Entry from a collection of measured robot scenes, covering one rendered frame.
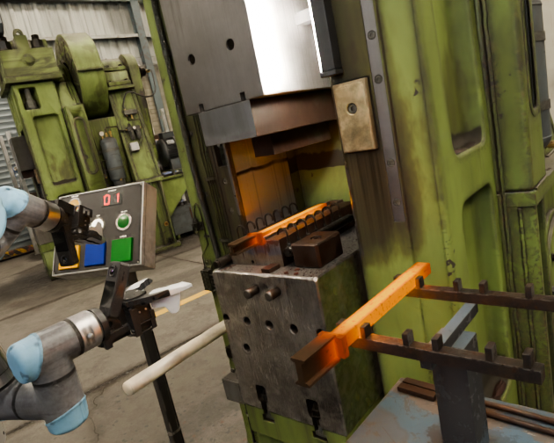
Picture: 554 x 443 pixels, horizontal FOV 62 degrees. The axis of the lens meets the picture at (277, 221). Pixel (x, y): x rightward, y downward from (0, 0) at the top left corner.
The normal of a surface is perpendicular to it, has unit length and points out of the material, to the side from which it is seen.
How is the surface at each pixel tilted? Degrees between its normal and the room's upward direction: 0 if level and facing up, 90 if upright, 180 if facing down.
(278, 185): 90
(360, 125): 90
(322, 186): 90
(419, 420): 0
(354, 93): 90
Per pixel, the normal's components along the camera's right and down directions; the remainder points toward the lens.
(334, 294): 0.76, -0.02
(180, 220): 0.55, 0.06
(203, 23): -0.62, 0.29
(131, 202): -0.30, -0.26
